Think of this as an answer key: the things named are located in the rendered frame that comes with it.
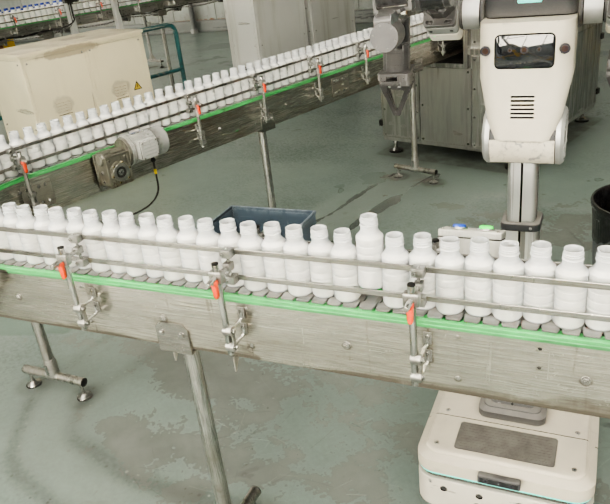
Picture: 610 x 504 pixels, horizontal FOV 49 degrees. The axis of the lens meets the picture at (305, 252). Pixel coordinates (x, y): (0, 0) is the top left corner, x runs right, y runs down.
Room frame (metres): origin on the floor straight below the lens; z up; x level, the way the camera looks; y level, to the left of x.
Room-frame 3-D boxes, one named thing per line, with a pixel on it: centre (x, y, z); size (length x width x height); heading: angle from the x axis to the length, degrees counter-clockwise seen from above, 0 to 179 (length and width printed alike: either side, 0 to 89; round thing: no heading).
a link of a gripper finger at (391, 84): (1.43, -0.24, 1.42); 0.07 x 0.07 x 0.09; 70
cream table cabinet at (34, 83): (5.59, 1.72, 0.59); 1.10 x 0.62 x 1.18; 136
